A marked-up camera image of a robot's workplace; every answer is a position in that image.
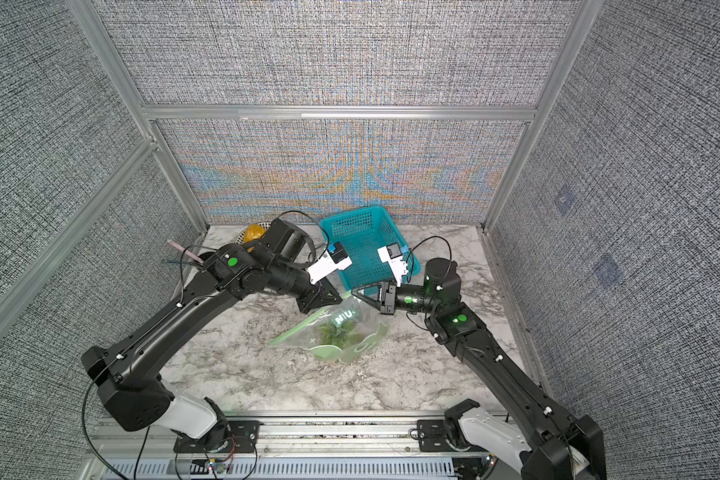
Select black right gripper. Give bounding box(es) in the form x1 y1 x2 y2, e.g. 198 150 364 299
356 279 447 322

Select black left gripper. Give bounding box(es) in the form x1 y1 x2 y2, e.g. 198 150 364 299
269 262 347 315

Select clear zip-top bag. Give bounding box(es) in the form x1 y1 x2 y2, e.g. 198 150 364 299
269 292 390 364

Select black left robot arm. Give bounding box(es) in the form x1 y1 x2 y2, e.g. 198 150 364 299
82 219 341 439

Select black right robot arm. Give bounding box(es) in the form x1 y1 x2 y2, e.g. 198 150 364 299
352 258 607 479

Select teal plastic basket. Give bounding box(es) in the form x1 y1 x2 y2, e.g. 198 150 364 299
319 206 409 291

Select yellow crumbed bread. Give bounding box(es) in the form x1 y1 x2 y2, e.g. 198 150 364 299
242 224 267 243

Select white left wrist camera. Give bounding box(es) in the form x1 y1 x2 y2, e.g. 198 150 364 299
306 242 352 285

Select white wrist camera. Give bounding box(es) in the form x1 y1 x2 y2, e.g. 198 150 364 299
377 243 409 287
306 242 352 285

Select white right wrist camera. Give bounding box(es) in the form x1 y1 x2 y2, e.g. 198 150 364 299
377 243 409 287

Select pink handled utensil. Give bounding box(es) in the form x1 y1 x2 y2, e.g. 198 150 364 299
166 240 203 262

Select aluminium front rail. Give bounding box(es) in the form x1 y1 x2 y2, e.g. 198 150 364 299
73 408 530 479

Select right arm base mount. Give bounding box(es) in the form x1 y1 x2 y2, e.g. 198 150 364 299
408 399 507 453

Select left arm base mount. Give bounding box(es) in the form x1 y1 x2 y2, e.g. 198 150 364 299
173 420 261 454

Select green handled utensil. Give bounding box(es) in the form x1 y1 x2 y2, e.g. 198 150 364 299
160 259 200 266

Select aluminium enclosure frame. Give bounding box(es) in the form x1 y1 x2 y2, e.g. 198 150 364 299
0 0 607 361

